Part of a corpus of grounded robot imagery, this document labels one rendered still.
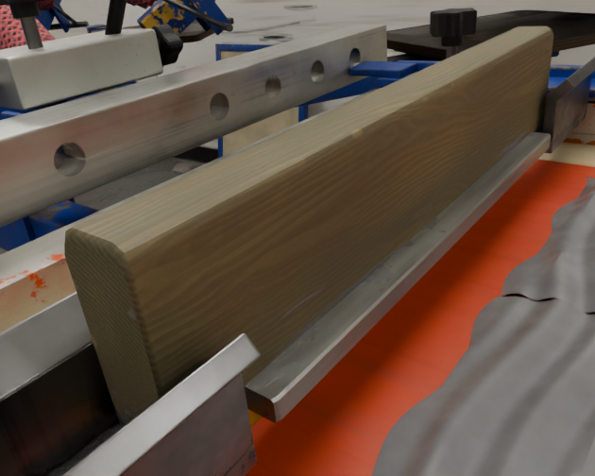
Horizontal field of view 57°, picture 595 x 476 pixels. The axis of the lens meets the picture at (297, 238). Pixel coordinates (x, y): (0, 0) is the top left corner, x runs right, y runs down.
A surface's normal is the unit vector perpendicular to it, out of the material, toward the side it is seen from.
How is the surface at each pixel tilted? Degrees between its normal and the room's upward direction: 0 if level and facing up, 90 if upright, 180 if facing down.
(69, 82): 90
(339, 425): 0
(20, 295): 90
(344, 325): 0
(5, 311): 90
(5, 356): 45
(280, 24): 90
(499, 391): 32
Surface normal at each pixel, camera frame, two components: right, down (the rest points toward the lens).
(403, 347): -0.09, -0.89
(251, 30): -0.61, 0.41
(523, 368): 0.29, -0.60
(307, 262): 0.79, 0.22
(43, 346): 0.49, -0.48
